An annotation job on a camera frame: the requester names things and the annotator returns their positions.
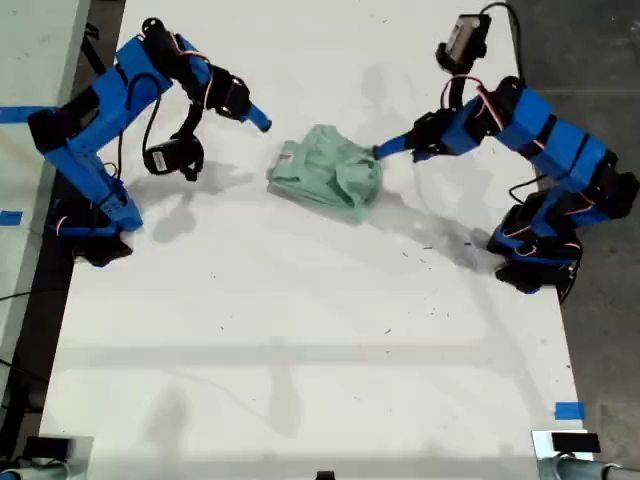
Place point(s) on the pale grey side table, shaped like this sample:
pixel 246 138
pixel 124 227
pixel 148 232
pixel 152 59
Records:
pixel 30 50

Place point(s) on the black metal strut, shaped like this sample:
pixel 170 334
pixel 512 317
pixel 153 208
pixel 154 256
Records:
pixel 95 55

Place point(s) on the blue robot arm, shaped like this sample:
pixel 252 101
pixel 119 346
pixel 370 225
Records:
pixel 85 130
pixel 550 135

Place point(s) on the black block at table edge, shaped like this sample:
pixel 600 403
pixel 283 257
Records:
pixel 325 475

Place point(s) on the square blue tape piece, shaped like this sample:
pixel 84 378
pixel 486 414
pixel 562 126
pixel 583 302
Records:
pixel 570 411

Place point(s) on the small black box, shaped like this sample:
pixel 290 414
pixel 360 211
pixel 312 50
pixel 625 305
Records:
pixel 47 447
pixel 575 443

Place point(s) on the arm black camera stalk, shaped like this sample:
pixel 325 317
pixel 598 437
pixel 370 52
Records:
pixel 192 115
pixel 459 82

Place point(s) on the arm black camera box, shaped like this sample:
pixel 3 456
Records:
pixel 165 157
pixel 465 35

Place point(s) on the pale green T-shirt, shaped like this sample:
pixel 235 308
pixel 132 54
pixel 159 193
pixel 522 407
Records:
pixel 320 170

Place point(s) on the grey clamp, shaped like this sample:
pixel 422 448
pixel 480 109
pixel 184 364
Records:
pixel 45 472
pixel 575 471

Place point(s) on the small blue tape strip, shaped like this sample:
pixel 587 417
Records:
pixel 11 218

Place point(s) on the long blue tape strip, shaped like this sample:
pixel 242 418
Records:
pixel 15 114

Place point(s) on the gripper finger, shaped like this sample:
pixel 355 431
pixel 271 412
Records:
pixel 420 156
pixel 259 117
pixel 392 146

